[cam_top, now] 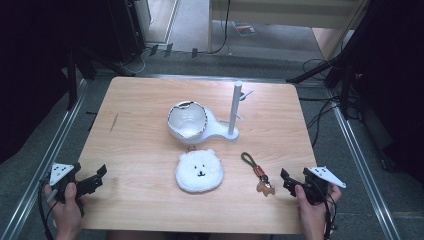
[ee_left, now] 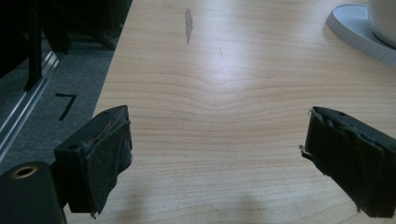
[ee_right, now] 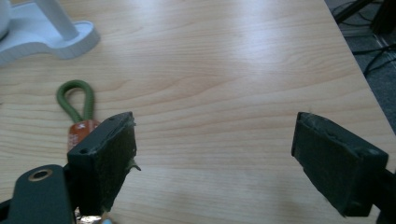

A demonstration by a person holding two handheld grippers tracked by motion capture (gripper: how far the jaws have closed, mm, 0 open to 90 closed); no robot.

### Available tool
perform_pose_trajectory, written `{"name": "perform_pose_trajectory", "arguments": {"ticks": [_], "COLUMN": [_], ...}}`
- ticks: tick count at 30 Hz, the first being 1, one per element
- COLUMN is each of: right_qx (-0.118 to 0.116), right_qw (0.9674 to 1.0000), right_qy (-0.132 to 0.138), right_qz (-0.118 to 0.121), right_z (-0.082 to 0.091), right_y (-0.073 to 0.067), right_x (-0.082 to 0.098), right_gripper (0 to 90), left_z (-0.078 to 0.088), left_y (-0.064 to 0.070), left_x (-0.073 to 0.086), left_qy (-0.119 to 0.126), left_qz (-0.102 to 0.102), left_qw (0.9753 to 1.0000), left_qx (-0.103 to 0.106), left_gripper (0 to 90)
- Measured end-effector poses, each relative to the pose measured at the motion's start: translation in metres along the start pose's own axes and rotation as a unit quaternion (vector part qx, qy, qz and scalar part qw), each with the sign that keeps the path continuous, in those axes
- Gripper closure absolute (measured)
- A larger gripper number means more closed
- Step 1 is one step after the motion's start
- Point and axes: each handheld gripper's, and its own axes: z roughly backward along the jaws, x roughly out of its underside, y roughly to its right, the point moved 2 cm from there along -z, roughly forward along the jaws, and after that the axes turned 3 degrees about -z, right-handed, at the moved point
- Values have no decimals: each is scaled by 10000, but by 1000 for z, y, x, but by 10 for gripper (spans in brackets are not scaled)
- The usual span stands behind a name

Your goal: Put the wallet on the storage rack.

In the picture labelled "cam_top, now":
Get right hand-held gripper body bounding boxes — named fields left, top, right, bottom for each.
left=301, top=165, right=347, bottom=206

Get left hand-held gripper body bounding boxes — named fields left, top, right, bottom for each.
left=48, top=161, right=83, bottom=204

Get person's right hand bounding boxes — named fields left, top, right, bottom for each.
left=294, top=183, right=343, bottom=240

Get person's left hand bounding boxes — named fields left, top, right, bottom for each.
left=44, top=182, right=85, bottom=240

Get white fluffy bear pouch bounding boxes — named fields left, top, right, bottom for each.
left=174, top=145, right=225, bottom=194

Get black metal stand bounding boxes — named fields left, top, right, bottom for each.
left=285, top=49, right=362, bottom=120
left=64, top=46, right=137, bottom=112

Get white hook stand with bowl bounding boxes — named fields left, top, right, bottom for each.
left=166, top=80, right=254, bottom=146

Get dark curtain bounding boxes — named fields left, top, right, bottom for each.
left=339, top=0, right=424, bottom=183
left=0, top=0, right=111, bottom=165

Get black cabinet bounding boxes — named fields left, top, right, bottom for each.
left=105, top=0, right=148, bottom=63

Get red booklet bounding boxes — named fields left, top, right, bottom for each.
left=232, top=21, right=258, bottom=38

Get beige wooden furniture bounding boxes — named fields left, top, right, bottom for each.
left=208, top=0, right=371, bottom=62

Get aluminium floor rail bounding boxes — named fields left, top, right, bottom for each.
left=0, top=78, right=89, bottom=240
left=328, top=89, right=403, bottom=240

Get green cord keychain bear charm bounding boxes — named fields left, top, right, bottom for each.
left=240, top=151, right=277, bottom=198

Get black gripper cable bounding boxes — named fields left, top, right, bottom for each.
left=319, top=186, right=338, bottom=240
left=37, top=178, right=56, bottom=240

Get black floor cables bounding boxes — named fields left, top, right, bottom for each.
left=298, top=58, right=343, bottom=148

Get white floor cable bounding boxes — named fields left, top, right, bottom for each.
left=118, top=46, right=152, bottom=76

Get black hanging cable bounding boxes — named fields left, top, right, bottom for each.
left=208, top=0, right=233, bottom=55

